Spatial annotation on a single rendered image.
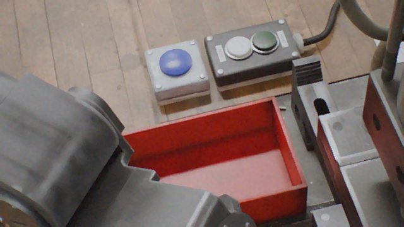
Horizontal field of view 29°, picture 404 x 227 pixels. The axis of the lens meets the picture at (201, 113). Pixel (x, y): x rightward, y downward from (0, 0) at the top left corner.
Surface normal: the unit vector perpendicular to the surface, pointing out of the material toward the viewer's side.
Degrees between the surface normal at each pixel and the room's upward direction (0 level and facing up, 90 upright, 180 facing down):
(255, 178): 0
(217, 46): 0
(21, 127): 13
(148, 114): 0
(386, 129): 90
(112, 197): 23
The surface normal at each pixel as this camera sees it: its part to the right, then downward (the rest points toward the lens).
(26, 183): 0.27, -0.40
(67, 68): -0.07, -0.57
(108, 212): -0.42, -0.65
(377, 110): -0.97, 0.23
